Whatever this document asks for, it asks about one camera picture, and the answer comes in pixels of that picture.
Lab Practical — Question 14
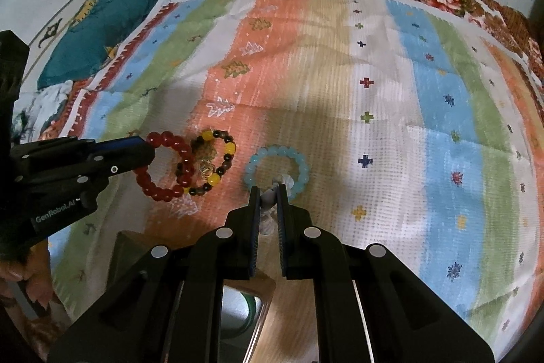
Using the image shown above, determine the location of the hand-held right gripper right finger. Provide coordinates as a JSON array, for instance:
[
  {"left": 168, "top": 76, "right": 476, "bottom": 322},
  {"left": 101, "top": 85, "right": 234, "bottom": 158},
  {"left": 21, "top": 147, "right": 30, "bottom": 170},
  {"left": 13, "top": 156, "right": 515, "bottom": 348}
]
[{"left": 275, "top": 184, "right": 499, "bottom": 363}]

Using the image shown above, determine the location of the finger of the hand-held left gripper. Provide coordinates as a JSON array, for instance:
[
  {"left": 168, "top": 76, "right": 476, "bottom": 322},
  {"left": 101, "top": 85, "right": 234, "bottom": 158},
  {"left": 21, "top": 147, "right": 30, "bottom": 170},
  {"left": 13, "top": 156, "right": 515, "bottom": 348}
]
[{"left": 13, "top": 135, "right": 157, "bottom": 199}]

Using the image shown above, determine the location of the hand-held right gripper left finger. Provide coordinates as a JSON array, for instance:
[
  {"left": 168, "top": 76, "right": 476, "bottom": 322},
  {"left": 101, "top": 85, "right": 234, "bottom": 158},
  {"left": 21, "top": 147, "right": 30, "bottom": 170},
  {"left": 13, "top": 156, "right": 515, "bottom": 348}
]
[{"left": 47, "top": 186, "right": 261, "bottom": 363}]

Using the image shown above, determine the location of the clear bead bracelet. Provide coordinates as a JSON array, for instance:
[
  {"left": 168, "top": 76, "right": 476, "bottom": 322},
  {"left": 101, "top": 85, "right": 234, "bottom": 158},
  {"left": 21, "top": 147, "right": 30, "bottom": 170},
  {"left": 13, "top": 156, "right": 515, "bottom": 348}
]
[{"left": 259, "top": 174, "right": 295, "bottom": 237}]

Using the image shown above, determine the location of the red bead bracelet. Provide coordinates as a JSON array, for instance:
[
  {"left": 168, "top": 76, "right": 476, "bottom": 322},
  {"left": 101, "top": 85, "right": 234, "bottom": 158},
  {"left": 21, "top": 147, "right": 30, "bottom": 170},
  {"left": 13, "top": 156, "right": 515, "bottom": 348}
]
[{"left": 133, "top": 132, "right": 194, "bottom": 201}]

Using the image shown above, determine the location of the light blue bead bracelet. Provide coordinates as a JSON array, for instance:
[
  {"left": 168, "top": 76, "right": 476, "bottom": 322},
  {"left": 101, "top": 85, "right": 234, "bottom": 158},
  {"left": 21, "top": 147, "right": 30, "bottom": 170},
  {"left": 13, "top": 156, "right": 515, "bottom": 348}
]
[{"left": 243, "top": 145, "right": 310, "bottom": 200}]

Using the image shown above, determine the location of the yellow and brown bead bracelet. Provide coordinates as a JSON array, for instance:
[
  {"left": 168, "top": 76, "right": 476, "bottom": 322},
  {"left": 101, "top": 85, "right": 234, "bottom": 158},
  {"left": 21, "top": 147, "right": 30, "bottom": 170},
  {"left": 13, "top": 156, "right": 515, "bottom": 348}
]
[{"left": 176, "top": 128, "right": 237, "bottom": 195}]

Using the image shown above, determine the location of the wooden box with mirror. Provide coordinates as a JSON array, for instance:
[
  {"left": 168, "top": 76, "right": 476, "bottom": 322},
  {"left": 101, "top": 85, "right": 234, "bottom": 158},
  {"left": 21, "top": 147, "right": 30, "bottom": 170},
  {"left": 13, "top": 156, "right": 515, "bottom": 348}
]
[{"left": 106, "top": 231, "right": 277, "bottom": 363}]

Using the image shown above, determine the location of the person's left hand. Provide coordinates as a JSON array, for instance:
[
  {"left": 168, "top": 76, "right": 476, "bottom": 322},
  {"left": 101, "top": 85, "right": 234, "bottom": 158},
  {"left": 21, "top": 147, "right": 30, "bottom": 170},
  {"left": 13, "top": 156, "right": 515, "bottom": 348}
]
[{"left": 0, "top": 249, "right": 54, "bottom": 319}]

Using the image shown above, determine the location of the gold charm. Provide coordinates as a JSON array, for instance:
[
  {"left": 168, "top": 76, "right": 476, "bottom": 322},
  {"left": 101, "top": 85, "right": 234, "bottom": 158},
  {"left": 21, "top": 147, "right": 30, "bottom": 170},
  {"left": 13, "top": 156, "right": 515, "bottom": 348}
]
[{"left": 193, "top": 148, "right": 218, "bottom": 182}]

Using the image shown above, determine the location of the white and blue cloth pile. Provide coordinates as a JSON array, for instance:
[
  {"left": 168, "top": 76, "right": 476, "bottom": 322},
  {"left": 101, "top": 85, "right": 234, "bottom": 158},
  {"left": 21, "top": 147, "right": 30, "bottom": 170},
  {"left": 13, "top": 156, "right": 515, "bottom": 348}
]
[{"left": 13, "top": 80, "right": 75, "bottom": 143}]

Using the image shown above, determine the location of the striped woven blanket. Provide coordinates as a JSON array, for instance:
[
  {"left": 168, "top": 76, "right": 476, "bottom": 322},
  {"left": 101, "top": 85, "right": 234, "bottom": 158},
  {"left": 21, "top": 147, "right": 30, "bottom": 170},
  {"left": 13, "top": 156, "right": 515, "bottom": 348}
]
[{"left": 38, "top": 0, "right": 539, "bottom": 347}]

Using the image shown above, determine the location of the teal pillow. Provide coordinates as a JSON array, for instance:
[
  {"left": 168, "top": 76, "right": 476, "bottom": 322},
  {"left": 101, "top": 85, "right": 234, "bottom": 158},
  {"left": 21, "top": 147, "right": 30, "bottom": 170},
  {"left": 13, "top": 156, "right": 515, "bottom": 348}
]
[{"left": 37, "top": 0, "right": 175, "bottom": 90}]

